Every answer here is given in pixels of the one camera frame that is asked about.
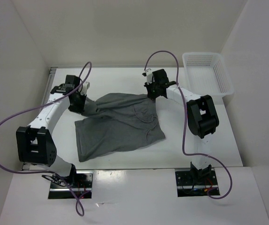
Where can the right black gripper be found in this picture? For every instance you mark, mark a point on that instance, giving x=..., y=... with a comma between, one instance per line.
x=150, y=94

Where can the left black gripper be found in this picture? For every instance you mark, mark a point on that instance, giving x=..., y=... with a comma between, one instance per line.
x=79, y=109

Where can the grey shorts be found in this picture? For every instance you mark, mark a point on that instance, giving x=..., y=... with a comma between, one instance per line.
x=117, y=122

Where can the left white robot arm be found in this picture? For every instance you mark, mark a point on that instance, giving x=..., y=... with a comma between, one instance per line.
x=66, y=171

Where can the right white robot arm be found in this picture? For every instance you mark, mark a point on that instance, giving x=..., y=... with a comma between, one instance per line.
x=200, y=116

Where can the white plastic basket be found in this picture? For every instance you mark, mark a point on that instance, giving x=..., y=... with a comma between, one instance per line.
x=207, y=74

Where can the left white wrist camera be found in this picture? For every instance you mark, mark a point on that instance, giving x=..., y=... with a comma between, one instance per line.
x=85, y=88

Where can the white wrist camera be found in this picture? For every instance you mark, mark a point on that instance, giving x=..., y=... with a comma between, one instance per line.
x=85, y=88
x=148, y=74

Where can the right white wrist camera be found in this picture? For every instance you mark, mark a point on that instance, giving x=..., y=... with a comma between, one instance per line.
x=148, y=74

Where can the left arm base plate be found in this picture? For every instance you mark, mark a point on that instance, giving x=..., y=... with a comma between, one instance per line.
x=82, y=188

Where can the aluminium table edge rail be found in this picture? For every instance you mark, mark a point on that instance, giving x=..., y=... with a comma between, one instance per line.
x=34, y=142

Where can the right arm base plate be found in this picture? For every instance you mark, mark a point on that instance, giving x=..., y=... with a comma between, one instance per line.
x=188, y=187

